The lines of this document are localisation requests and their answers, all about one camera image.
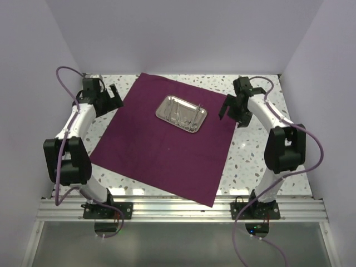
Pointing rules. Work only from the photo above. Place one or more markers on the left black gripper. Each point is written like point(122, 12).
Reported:
point(114, 103)

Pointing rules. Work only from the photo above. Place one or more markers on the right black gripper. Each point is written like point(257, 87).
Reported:
point(243, 120)

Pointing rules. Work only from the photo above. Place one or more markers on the steel surgical scissors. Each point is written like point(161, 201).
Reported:
point(194, 117)

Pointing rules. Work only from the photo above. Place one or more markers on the steel forceps with rings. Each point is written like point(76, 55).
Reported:
point(182, 118)

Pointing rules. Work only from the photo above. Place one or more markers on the small steel ring scissors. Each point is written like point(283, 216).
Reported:
point(186, 124)

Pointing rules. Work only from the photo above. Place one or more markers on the purple cloth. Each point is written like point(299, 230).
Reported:
point(138, 145)

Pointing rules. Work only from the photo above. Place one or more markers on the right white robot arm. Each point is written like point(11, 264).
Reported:
point(284, 151)

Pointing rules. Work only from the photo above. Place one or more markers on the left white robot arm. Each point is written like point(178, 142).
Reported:
point(67, 159)

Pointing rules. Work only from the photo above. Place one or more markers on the steel instrument tray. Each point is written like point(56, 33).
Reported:
point(188, 111)

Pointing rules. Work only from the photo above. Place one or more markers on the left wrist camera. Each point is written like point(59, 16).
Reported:
point(92, 86)

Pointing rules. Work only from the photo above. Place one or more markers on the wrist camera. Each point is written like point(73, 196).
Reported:
point(242, 86)
point(92, 86)

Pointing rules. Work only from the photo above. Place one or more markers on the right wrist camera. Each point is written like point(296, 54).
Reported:
point(242, 86)

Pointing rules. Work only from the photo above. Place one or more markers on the steel scalpel handle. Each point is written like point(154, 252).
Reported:
point(177, 119)

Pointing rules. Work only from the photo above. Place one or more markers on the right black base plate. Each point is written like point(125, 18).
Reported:
point(274, 211)

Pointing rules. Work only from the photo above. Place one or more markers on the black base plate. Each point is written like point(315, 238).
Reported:
point(108, 211)
point(274, 211)

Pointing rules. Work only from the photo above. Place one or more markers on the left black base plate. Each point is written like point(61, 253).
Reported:
point(108, 211)

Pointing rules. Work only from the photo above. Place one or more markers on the aluminium front rail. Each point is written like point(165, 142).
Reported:
point(173, 209)

